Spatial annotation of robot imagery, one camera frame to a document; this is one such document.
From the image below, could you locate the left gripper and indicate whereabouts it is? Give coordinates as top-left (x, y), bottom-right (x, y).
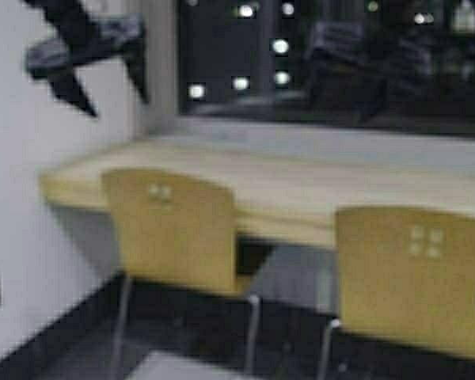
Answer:
top-left (25, 14), bottom-right (150, 117)

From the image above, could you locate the yellow wooden chair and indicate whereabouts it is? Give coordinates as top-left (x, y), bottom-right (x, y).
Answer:
top-left (101, 168), bottom-right (260, 379)
top-left (317, 205), bottom-right (475, 379)

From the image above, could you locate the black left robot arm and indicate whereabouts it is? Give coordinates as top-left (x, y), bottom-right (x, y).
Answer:
top-left (25, 1), bottom-right (150, 118)

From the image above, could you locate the long beige wooden counter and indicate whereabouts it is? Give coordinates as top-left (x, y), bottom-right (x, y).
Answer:
top-left (39, 138), bottom-right (475, 248)

